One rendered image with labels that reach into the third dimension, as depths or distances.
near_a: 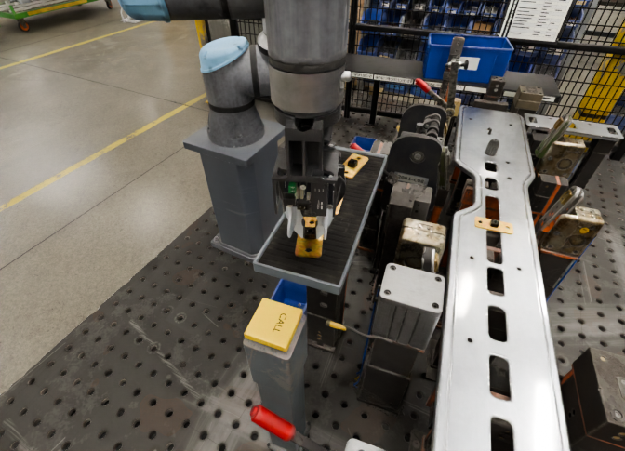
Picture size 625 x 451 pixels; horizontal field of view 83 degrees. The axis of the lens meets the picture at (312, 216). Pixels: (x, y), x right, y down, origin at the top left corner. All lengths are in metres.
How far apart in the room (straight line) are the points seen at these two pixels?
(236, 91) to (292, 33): 0.58
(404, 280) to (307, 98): 0.36
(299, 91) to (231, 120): 0.59
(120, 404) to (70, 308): 1.29
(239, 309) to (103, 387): 0.37
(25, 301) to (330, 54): 2.25
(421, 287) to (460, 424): 0.20
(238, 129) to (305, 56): 0.62
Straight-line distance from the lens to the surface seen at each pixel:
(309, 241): 0.52
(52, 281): 2.45
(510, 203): 1.03
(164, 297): 1.16
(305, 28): 0.33
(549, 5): 1.78
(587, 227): 1.01
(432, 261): 0.66
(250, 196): 1.00
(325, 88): 0.35
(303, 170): 0.37
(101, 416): 1.04
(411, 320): 0.61
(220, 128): 0.94
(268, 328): 0.48
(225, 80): 0.89
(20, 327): 2.33
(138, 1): 0.44
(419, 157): 0.84
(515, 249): 0.90
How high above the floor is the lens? 1.57
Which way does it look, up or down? 42 degrees down
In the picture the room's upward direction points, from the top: straight up
